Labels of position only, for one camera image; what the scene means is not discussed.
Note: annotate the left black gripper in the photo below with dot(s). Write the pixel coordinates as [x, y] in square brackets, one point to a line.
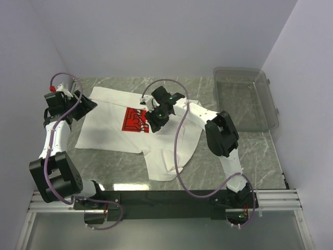
[85, 107]

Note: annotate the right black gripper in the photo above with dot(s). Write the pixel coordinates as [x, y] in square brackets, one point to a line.
[154, 124]

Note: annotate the white t-shirt red print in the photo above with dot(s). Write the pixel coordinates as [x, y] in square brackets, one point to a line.
[118, 124]

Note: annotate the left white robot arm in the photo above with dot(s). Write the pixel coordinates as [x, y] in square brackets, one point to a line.
[53, 172]

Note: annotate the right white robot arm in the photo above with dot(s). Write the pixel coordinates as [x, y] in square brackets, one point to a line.
[221, 134]

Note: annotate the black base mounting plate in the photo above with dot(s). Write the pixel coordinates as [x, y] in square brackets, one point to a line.
[166, 205]

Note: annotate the clear plastic bin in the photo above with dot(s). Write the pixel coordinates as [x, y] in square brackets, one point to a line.
[245, 94]

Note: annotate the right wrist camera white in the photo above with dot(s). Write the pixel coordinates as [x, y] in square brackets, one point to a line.
[148, 101]

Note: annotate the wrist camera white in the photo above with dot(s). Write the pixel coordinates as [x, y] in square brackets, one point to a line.
[148, 101]
[61, 88]

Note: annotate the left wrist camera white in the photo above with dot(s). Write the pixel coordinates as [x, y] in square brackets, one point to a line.
[61, 88]

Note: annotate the aluminium frame rail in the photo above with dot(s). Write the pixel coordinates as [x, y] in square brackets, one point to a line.
[279, 222]

